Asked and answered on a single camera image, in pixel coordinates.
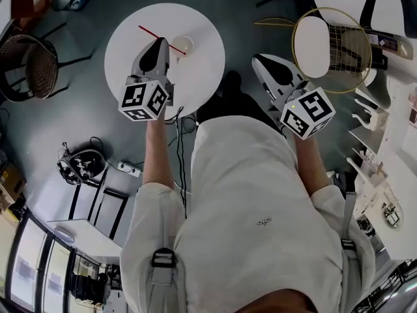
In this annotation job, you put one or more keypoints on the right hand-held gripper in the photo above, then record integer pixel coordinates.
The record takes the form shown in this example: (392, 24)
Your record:
(309, 113)

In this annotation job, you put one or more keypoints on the white and black shell chair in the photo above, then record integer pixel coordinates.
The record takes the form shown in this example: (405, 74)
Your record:
(387, 15)

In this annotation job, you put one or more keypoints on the white shelf unit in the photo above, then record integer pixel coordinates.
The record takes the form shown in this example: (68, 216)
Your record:
(400, 135)

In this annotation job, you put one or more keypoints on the large window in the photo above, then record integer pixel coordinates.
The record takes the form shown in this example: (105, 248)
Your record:
(26, 266)

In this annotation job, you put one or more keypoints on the round white disc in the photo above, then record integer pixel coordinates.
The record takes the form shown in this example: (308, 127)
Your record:
(63, 235)

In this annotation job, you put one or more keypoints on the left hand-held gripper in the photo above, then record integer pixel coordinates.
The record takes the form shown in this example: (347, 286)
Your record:
(143, 99)

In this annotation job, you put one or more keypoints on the white cup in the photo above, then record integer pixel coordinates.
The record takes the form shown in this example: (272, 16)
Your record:
(182, 44)

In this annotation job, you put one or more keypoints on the person's right forearm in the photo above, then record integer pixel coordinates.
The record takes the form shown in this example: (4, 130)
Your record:
(312, 165)

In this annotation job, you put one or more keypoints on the brown wicker chair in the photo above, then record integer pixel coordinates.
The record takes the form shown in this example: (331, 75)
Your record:
(39, 67)

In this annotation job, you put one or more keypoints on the round white table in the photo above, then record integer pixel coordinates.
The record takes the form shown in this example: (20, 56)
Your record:
(202, 77)

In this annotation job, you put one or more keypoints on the black open equipment bag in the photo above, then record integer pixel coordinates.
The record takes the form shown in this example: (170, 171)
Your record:
(81, 165)

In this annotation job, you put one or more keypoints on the red straw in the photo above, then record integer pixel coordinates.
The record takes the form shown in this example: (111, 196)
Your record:
(146, 30)

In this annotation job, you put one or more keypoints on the white seat cushion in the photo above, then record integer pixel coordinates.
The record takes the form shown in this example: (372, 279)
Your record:
(312, 47)

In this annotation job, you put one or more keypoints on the red-brown side table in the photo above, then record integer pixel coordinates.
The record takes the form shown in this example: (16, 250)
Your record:
(29, 2)

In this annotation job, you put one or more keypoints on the person's head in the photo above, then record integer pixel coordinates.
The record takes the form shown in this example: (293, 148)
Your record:
(277, 303)

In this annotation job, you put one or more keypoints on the grey plastic chair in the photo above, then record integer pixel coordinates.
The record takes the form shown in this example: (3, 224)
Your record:
(379, 90)

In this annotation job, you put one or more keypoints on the person's black trousers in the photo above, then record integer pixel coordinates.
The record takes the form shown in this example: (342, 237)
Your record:
(228, 104)

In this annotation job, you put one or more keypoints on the person's white shirt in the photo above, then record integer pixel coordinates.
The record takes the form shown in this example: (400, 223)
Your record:
(244, 191)

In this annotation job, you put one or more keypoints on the cardboard box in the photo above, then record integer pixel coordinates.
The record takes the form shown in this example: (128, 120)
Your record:
(11, 187)

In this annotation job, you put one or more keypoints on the person's left forearm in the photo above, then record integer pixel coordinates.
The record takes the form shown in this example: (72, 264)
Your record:
(158, 155)

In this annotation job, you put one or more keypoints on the white desk with black frame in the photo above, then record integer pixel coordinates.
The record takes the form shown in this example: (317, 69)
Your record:
(88, 236)

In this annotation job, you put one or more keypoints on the small round gold-rimmed dish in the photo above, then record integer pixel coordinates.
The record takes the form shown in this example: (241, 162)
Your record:
(392, 215)

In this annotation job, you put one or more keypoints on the white power strip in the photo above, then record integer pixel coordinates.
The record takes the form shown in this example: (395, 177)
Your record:
(130, 169)

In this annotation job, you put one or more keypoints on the white animal figurine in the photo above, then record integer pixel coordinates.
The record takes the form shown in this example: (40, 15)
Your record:
(378, 117)

